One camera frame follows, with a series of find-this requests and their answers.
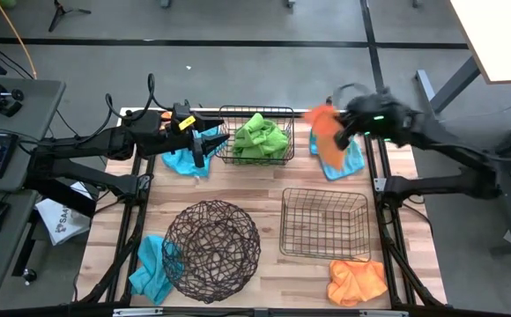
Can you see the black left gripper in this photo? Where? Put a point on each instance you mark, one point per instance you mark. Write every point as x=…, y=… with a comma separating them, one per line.
x=172, y=141

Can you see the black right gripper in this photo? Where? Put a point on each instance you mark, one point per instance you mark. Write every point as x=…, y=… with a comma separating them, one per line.
x=379, y=119

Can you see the orange microfiber towel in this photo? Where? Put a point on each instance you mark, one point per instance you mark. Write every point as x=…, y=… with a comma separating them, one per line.
x=354, y=282
x=326, y=141
x=165, y=116

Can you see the blue microfiber towel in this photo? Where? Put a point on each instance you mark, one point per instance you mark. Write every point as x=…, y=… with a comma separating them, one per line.
x=150, y=273
x=180, y=163
x=352, y=163

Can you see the green microfiber towel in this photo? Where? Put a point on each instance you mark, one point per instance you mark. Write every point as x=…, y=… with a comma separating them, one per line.
x=249, y=132
x=277, y=145

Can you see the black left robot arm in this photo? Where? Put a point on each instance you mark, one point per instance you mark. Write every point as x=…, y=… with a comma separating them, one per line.
x=83, y=143

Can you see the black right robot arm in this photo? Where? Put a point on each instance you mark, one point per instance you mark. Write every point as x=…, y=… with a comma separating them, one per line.
x=436, y=185

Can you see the yellow label tag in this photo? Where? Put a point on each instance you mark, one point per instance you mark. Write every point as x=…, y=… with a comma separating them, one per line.
x=187, y=123

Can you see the grey table leg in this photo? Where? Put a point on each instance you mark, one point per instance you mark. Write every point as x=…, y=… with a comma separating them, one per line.
x=456, y=83

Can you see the round brown woven basket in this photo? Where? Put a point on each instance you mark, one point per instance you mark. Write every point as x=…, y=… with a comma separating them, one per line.
x=246, y=268

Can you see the white printed paper bag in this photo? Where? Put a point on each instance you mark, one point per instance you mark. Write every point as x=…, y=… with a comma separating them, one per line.
x=61, y=224

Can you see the white table top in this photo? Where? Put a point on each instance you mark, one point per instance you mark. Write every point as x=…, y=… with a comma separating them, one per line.
x=502, y=39

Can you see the grey computer desk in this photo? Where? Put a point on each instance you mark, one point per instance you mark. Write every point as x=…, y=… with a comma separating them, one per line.
x=26, y=114

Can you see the black tripod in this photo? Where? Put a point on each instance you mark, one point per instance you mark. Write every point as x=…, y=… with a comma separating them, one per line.
x=55, y=17

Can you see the black desk caster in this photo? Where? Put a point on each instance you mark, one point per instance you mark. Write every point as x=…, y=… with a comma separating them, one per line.
x=29, y=276

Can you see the green floor object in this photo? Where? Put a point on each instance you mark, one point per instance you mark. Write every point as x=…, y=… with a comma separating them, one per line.
x=0, y=2

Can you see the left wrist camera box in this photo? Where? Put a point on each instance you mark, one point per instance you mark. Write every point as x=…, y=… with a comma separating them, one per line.
x=179, y=112

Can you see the black aluminium table frame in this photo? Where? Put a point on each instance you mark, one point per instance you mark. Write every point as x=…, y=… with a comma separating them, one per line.
x=216, y=311

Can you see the black camera clamp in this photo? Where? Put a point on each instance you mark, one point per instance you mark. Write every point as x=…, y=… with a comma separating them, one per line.
x=4, y=105

